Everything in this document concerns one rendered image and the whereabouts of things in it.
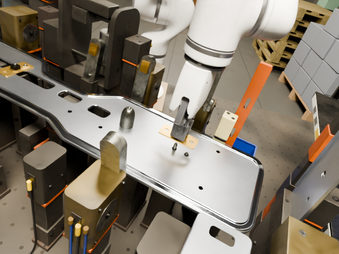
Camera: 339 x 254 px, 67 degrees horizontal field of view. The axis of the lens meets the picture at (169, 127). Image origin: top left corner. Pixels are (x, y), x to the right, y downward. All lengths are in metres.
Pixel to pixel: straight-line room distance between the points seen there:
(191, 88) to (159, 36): 0.63
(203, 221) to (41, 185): 0.31
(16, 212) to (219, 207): 0.54
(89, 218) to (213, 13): 0.34
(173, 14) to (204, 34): 0.60
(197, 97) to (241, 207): 0.23
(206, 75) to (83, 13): 0.45
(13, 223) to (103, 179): 0.42
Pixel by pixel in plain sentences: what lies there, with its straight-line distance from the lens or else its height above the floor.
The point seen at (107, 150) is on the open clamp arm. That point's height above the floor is 1.09.
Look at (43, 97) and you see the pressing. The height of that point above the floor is 1.00.
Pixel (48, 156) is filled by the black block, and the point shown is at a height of 0.99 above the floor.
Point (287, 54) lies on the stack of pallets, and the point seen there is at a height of 0.33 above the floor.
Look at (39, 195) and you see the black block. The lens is 0.57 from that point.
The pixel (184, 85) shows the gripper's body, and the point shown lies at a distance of 0.44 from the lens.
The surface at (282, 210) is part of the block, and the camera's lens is 0.58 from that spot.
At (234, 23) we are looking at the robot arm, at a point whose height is 1.29.
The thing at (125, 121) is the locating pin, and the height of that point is 1.02.
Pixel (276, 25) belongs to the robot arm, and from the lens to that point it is 0.44.
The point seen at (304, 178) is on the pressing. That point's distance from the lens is 0.60.
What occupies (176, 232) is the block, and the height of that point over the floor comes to 0.98.
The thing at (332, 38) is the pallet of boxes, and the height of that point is 0.89.
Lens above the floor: 1.37
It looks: 36 degrees down
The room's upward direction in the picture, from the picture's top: 17 degrees clockwise
